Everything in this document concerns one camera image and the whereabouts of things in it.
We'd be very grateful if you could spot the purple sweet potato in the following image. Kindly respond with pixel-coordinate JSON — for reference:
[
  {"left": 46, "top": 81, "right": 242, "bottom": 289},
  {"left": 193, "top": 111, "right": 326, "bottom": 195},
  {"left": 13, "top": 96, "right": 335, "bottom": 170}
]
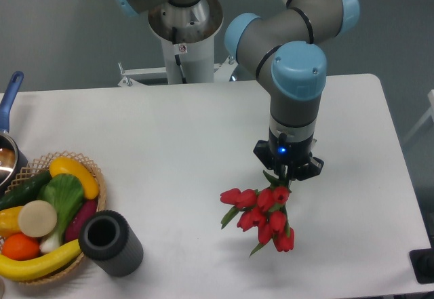
[{"left": 64, "top": 200, "right": 98, "bottom": 243}]

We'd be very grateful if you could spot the orange fruit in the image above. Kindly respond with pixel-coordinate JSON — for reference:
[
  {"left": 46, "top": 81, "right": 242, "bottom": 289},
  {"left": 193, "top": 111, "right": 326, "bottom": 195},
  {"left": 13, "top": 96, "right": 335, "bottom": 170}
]
[{"left": 1, "top": 233, "right": 39, "bottom": 261}]

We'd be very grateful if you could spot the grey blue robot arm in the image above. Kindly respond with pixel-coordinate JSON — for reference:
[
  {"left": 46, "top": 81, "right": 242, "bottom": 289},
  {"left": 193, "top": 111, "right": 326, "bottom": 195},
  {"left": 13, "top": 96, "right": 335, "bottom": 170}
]
[{"left": 116, "top": 0, "right": 360, "bottom": 184}]

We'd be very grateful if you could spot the beige round slice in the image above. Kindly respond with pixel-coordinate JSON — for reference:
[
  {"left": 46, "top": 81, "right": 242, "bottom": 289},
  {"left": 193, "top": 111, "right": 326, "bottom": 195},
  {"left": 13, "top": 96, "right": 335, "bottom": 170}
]
[{"left": 18, "top": 200, "right": 57, "bottom": 238}]

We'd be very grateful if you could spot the black device at edge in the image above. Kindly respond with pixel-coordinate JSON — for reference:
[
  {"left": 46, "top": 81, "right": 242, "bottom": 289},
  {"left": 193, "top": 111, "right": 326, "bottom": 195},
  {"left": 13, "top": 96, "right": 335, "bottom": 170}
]
[{"left": 409, "top": 248, "right": 433, "bottom": 284}]

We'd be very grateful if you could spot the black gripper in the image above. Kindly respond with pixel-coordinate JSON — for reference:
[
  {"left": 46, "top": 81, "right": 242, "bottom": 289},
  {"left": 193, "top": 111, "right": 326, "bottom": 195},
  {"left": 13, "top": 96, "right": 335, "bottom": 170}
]
[{"left": 254, "top": 132, "right": 323, "bottom": 181}]

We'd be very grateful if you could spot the blue handled saucepan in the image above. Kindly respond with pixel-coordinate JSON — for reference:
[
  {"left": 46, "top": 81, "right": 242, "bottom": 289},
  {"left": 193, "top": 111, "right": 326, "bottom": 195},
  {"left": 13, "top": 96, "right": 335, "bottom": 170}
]
[{"left": 1, "top": 71, "right": 28, "bottom": 196}]

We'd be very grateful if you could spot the green bok choy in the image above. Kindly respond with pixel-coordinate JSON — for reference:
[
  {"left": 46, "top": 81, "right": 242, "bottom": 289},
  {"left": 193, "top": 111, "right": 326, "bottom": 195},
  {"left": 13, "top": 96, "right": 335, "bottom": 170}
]
[{"left": 37, "top": 174, "right": 84, "bottom": 255}]

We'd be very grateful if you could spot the white frame at right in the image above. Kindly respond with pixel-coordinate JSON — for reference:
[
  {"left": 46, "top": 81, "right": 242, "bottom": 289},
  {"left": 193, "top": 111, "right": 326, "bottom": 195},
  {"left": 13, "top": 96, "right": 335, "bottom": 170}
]
[{"left": 402, "top": 90, "right": 433, "bottom": 148}]

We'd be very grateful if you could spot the woven wicker basket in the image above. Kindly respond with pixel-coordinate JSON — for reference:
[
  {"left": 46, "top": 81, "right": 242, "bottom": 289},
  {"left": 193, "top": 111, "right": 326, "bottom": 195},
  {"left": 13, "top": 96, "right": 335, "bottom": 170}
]
[{"left": 6, "top": 151, "right": 106, "bottom": 285}]

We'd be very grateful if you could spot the yellow banana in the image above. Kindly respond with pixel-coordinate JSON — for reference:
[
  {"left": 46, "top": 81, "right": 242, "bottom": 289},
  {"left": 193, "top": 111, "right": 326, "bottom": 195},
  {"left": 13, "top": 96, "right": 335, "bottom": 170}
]
[{"left": 1, "top": 239, "right": 82, "bottom": 281}]

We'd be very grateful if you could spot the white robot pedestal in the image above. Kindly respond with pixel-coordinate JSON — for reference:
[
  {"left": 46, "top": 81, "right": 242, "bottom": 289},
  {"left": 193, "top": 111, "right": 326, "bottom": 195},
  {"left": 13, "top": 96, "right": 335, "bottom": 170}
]
[{"left": 118, "top": 0, "right": 238, "bottom": 87}]

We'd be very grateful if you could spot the dark grey ribbed vase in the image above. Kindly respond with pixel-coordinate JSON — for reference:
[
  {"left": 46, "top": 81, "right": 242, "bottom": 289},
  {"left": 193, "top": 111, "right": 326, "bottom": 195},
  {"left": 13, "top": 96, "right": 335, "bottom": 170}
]
[{"left": 78, "top": 210, "right": 144, "bottom": 277}]

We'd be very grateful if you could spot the green cucumber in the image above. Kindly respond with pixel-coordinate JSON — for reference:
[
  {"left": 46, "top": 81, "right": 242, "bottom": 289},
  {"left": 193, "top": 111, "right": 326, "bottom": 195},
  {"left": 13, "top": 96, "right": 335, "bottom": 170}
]
[{"left": 1, "top": 170, "right": 52, "bottom": 210}]

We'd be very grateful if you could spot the red tulip bouquet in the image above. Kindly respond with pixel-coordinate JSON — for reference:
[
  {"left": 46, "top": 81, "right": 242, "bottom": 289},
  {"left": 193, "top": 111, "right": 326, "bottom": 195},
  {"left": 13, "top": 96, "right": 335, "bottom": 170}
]
[{"left": 220, "top": 172, "right": 295, "bottom": 256}]

